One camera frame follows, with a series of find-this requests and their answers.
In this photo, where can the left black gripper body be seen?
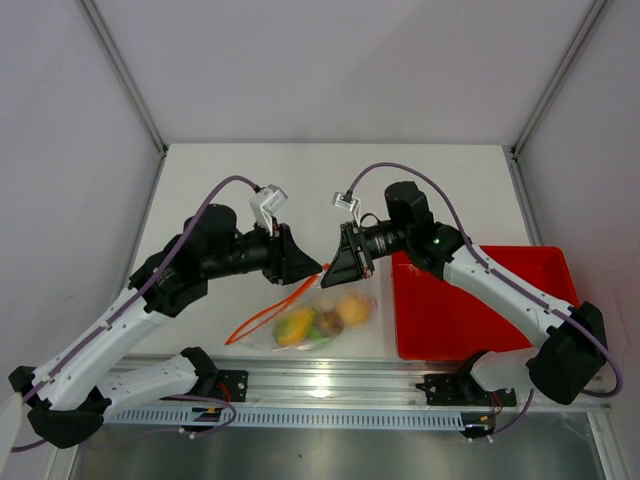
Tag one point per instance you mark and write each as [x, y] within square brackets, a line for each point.
[259, 252]

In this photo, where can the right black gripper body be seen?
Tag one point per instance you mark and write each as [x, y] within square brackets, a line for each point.
[384, 240]

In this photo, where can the orange fruit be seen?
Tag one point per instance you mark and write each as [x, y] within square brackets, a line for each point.
[355, 309]

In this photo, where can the clear orange zip top bag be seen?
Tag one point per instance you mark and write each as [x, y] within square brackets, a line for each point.
[257, 331]

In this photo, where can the brown kiwi fruit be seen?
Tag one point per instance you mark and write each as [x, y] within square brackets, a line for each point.
[330, 324]

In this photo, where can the yellow green mango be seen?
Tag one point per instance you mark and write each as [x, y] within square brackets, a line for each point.
[291, 328]

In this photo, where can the green apple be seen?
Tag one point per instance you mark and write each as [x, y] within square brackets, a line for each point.
[315, 338]

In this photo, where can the garlic bulb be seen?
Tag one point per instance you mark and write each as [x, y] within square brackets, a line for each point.
[325, 305]

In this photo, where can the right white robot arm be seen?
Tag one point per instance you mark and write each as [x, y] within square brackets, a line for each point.
[567, 342]

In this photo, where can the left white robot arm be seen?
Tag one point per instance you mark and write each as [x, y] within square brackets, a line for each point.
[72, 395]

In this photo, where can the red plastic tray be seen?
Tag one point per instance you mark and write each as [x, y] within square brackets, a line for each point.
[438, 322]

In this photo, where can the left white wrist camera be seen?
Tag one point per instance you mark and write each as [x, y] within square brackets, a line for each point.
[265, 204]

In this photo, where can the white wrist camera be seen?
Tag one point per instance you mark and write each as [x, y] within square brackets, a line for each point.
[265, 204]
[347, 201]

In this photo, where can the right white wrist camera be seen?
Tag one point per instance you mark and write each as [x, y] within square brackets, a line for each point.
[347, 201]

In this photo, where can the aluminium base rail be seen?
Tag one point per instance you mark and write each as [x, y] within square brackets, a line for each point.
[299, 382]

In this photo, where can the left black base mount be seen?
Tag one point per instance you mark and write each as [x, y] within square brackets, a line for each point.
[228, 385]

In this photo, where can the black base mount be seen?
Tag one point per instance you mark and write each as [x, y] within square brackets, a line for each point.
[228, 385]
[461, 390]

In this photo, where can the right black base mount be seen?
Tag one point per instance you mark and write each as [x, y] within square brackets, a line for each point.
[461, 390]

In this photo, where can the slotted cable duct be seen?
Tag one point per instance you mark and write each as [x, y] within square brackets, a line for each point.
[242, 416]

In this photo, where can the left aluminium frame post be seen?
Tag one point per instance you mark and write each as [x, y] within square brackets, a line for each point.
[116, 61]

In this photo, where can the aluminium frame post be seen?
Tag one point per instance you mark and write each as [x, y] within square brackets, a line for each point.
[116, 61]
[579, 40]

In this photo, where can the right aluminium frame post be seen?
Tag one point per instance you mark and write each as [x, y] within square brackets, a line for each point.
[579, 40]

